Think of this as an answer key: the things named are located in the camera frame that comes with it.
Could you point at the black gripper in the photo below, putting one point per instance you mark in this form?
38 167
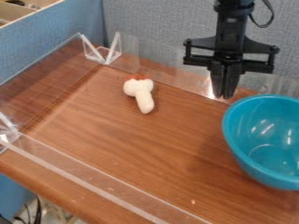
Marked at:
229 48

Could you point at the clear acrylic back barrier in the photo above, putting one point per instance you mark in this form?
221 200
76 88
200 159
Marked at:
160 61

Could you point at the clear acrylic front barrier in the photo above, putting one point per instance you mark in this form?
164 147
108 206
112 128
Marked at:
92 179

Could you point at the clear acrylic barrier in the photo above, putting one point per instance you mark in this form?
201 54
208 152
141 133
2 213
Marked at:
25 57
160 61
92 179

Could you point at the clear acrylic left barrier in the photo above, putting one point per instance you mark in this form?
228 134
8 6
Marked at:
25 57

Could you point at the white plush mushroom toy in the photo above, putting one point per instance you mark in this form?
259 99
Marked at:
138 86

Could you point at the wooden shelf box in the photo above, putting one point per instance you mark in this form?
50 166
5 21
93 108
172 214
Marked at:
14 10

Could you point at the clear acrylic corner bracket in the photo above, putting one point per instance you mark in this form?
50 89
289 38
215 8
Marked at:
102 55

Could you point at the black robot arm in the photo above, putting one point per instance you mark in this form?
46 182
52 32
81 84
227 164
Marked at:
237 8

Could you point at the blue plastic bowl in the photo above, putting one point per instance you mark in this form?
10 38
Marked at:
260 129

